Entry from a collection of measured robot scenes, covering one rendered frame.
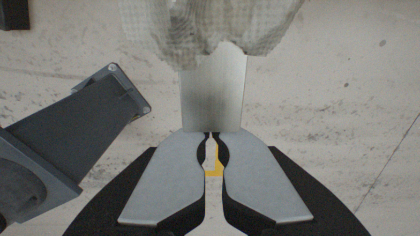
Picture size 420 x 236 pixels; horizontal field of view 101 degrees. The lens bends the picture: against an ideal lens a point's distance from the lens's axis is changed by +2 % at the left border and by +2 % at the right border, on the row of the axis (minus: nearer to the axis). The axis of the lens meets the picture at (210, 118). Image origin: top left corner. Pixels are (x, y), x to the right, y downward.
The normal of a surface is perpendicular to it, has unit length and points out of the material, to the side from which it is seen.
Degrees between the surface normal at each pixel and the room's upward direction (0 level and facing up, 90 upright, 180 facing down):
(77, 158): 90
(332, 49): 0
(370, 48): 0
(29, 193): 70
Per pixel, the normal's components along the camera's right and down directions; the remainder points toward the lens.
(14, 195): 0.92, -0.05
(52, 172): 0.88, -0.44
